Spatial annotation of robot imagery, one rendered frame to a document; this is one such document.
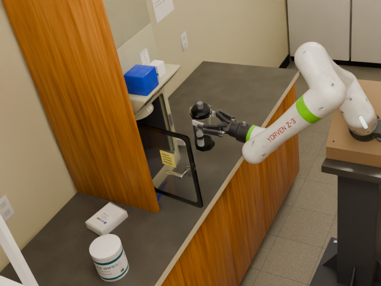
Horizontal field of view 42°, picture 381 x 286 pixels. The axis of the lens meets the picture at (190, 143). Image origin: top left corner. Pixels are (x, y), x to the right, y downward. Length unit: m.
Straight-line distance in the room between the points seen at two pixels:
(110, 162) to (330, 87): 1.03
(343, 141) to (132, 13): 1.15
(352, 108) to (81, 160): 1.26
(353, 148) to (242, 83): 1.03
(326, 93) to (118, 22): 0.87
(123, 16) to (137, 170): 0.66
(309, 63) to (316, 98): 0.14
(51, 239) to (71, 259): 0.18
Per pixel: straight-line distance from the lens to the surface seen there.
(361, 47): 5.14
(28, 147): 2.39
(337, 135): 2.51
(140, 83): 2.08
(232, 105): 3.02
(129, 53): 2.16
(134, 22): 2.18
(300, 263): 3.30
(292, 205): 3.66
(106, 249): 2.07
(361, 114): 2.25
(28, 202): 2.46
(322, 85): 1.89
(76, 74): 2.10
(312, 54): 1.95
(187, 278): 2.41
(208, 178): 2.49
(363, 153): 2.47
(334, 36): 5.15
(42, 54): 2.18
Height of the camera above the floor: 2.53
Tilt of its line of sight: 35 degrees down
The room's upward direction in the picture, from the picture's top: 12 degrees counter-clockwise
